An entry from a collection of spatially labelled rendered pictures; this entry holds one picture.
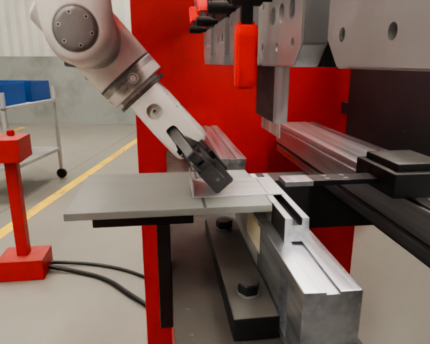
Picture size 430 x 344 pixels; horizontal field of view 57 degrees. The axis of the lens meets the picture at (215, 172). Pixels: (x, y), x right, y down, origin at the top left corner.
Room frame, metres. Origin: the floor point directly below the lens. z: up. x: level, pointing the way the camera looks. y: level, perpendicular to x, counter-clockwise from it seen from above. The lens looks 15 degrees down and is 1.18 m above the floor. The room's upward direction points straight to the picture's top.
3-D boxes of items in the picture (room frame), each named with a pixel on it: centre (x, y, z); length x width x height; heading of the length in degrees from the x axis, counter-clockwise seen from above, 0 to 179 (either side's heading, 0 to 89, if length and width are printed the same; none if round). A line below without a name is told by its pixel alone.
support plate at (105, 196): (0.56, 0.07, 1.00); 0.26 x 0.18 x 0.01; 97
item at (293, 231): (0.54, -0.09, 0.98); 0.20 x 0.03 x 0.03; 7
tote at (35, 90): (3.94, 1.93, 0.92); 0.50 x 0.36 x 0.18; 85
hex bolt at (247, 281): (0.44, -0.04, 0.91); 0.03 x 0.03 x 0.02
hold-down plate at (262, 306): (0.54, -0.03, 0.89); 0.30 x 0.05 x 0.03; 7
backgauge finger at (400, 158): (0.61, -0.23, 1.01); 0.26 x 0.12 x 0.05; 97
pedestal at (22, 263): (2.09, 1.10, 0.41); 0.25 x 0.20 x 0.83; 97
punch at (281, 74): (0.58, -0.08, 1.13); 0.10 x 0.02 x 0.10; 7
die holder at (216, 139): (1.13, -0.01, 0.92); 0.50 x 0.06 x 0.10; 7
